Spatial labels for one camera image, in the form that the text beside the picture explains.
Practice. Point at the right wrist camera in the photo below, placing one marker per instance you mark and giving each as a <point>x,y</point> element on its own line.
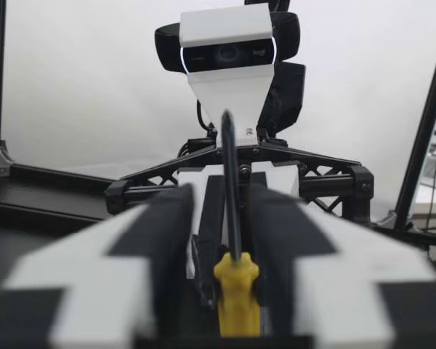
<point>225,94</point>

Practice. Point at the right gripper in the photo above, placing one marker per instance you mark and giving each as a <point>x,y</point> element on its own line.
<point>363,185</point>

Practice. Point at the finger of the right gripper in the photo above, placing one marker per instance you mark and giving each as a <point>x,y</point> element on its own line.
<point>214,211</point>

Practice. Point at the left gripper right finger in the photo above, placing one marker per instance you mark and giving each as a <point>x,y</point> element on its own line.
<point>349,261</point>

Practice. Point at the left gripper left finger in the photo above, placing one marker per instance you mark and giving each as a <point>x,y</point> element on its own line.
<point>94,254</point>

